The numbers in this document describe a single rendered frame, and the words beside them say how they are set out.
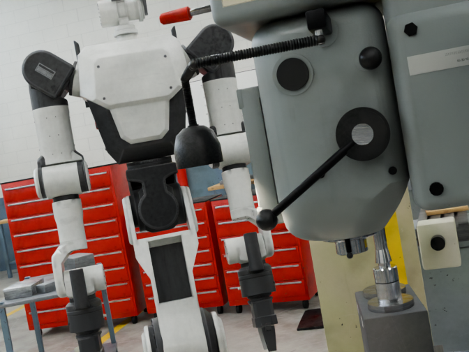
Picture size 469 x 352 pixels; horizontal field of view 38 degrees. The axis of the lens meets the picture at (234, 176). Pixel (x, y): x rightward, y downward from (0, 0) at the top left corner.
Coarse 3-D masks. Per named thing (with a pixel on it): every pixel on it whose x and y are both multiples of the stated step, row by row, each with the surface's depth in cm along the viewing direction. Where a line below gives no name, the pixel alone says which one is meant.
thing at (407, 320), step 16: (368, 288) 146; (368, 304) 134; (384, 304) 133; (400, 304) 131; (416, 304) 133; (368, 320) 129; (384, 320) 129; (400, 320) 129; (416, 320) 129; (368, 336) 130; (384, 336) 129; (400, 336) 129; (416, 336) 129
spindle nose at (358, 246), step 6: (354, 240) 101; (360, 240) 101; (366, 240) 102; (336, 246) 103; (342, 246) 102; (354, 246) 101; (360, 246) 101; (336, 252) 103; (342, 252) 102; (354, 252) 101; (360, 252) 101
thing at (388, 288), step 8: (376, 280) 134; (384, 280) 132; (392, 280) 132; (376, 288) 134; (384, 288) 133; (392, 288) 132; (400, 288) 134; (384, 296) 133; (392, 296) 132; (400, 296) 133
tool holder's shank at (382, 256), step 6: (384, 228) 134; (378, 234) 133; (384, 234) 133; (378, 240) 133; (384, 240) 133; (378, 246) 133; (384, 246) 133; (378, 252) 133; (384, 252) 133; (378, 258) 133; (384, 258) 133; (390, 258) 133; (378, 264) 134; (384, 264) 133
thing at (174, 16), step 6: (186, 6) 115; (204, 6) 115; (210, 6) 114; (168, 12) 116; (174, 12) 116; (180, 12) 115; (186, 12) 115; (192, 12) 115; (198, 12) 115; (204, 12) 115; (162, 18) 116; (168, 18) 116; (174, 18) 116; (180, 18) 116; (186, 18) 115
